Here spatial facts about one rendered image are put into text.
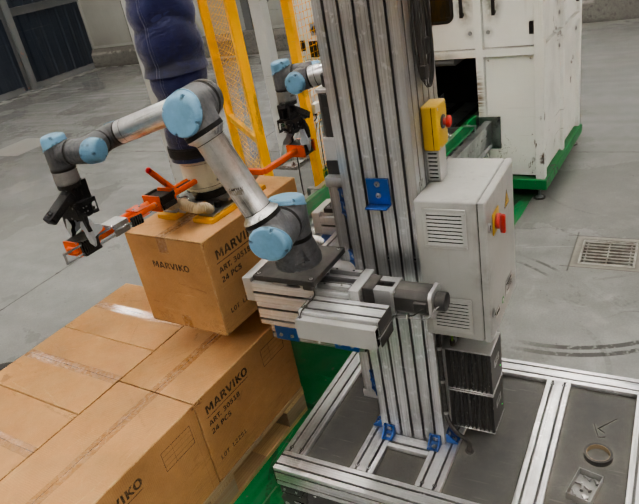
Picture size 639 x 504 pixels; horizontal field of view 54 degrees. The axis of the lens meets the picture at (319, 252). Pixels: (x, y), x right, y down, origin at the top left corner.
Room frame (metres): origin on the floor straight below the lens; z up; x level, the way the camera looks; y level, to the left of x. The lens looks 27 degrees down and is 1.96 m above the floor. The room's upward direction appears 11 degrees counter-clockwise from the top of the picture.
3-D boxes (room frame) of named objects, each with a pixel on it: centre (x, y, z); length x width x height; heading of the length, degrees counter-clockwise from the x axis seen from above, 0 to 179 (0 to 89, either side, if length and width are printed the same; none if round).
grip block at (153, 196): (2.14, 0.53, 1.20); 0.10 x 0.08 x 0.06; 53
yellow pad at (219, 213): (2.28, 0.30, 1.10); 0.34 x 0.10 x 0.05; 143
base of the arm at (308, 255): (1.77, 0.07, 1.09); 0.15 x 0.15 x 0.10
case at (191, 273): (2.33, 0.38, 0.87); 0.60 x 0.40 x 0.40; 143
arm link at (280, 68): (2.40, 0.00, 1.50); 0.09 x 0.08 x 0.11; 70
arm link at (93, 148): (1.85, 0.62, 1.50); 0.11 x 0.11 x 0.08; 69
